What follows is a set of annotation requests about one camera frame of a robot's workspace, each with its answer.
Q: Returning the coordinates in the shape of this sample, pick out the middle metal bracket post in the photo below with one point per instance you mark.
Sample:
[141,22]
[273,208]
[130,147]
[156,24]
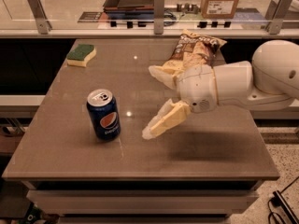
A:
[158,17]

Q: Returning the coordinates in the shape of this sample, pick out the left metal bracket post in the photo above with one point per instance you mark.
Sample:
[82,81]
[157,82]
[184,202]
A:
[42,23]

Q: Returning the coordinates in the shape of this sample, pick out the right metal bracket post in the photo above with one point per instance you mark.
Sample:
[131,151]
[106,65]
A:
[275,15]

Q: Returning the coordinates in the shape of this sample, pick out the black power strip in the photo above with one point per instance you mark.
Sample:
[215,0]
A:
[277,201]

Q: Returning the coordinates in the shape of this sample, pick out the metal bracket post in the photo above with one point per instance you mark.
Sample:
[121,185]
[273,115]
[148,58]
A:
[158,17]
[275,15]
[42,23]

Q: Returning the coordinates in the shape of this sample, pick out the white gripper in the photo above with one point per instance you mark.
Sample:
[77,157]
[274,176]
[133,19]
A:
[196,87]

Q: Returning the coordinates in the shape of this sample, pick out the blue pepsi can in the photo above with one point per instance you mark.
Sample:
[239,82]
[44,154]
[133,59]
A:
[103,111]

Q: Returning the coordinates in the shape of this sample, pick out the brown cardboard box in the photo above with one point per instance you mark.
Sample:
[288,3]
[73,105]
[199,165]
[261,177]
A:
[218,9]

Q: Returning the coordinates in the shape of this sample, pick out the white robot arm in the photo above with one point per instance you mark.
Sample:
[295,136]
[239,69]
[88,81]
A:
[269,82]

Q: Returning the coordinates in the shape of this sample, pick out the green and yellow sponge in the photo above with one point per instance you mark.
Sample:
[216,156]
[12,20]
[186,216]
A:
[81,55]

